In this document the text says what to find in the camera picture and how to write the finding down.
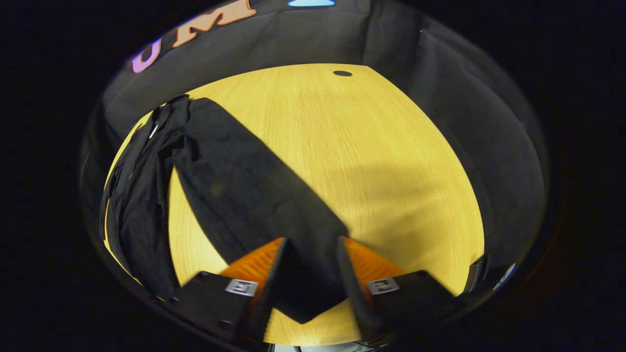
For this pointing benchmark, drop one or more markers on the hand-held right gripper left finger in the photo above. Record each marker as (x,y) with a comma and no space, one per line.
(266,298)

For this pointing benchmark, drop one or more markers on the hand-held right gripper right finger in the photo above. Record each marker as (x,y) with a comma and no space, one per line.
(354,293)

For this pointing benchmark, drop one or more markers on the black buttoned coat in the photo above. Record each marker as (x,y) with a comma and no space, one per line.
(234,186)

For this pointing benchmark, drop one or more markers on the black backdrop cloth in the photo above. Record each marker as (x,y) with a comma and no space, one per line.
(440,98)

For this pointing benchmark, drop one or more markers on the black round table grommet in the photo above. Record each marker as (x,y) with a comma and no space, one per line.
(342,73)

